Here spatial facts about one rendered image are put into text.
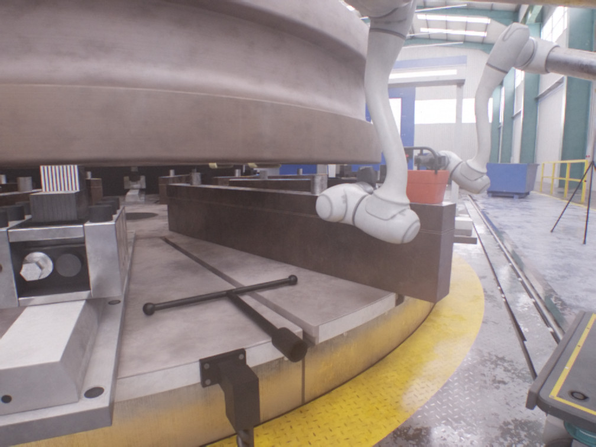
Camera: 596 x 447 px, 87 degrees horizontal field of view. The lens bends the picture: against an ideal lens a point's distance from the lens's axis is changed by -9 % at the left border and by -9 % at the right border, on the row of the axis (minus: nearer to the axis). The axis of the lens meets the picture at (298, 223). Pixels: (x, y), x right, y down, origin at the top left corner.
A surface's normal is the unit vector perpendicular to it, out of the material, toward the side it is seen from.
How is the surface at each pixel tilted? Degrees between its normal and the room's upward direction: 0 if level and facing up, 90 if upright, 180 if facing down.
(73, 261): 90
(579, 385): 0
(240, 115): 90
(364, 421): 0
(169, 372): 90
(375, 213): 81
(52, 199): 90
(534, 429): 0
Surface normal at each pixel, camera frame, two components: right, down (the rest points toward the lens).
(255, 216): -0.69, 0.12
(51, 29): 0.36, 0.15
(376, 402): 0.00, -0.99
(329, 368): 0.62, 0.13
